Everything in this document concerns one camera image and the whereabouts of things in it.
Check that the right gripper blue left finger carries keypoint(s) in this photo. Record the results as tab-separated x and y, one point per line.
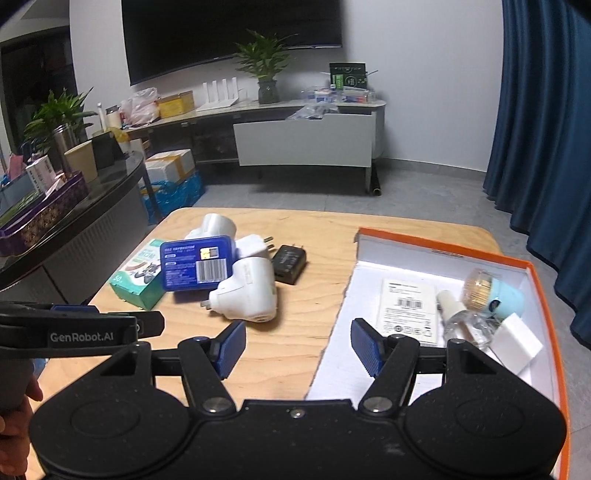
227	347

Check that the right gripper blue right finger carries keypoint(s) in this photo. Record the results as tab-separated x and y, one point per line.
369	345

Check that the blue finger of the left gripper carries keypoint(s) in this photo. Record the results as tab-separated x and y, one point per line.
75	309

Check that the large white travel adapter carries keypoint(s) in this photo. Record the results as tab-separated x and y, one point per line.
248	294

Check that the green adhesive bandage box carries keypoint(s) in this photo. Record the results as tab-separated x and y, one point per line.
138	281

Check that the blue plastic case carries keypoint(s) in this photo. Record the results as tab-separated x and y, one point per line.
196	264

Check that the black ugreen charger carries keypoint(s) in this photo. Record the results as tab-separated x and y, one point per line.
288	263

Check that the clear glass refill bottle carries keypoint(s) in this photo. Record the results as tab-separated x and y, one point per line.
463	324

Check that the light blue toothpick jar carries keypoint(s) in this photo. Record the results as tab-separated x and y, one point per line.
487	294

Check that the white round plug adapter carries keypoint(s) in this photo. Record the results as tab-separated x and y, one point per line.
213	225

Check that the small white usb charger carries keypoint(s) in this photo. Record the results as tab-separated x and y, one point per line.
514	344

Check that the person's left hand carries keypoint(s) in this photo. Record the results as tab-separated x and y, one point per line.
15	443

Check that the round black side table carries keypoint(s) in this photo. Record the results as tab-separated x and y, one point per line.
72	262

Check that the light wooden table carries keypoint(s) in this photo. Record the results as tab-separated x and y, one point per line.
281	357

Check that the orange white shallow box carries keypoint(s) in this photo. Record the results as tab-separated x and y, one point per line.
448	366

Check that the purple patterned tray box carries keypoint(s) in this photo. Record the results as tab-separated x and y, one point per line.
28	221

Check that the white medicine box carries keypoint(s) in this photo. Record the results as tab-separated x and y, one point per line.
41	174

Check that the beige paper cup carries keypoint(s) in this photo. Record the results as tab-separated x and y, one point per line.
81	158

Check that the blue plastic bag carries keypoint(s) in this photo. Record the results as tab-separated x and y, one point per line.
170	196

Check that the steel thermos bottle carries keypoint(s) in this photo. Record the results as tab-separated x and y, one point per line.
64	139

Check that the white cardboard carton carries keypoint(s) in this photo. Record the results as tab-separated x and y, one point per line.
171	166

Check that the potted plant beside table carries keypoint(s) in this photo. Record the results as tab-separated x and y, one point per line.
58	110

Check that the white tv console cabinet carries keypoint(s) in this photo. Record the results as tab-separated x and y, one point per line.
255	135

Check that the white plastic bag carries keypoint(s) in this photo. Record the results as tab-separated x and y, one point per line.
141	108

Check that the yellow cardboard box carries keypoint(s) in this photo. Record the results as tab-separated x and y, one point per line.
175	105

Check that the dark blue curtain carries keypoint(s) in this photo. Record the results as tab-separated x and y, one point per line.
539	168

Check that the white wifi router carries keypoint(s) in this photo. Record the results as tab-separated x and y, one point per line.
219	95

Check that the black green product box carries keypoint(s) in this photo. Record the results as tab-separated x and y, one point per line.
347	75

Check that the potted green plant on console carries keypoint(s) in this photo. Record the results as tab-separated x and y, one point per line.
263	57

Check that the wall mounted black television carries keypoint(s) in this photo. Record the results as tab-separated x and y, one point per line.
161	37

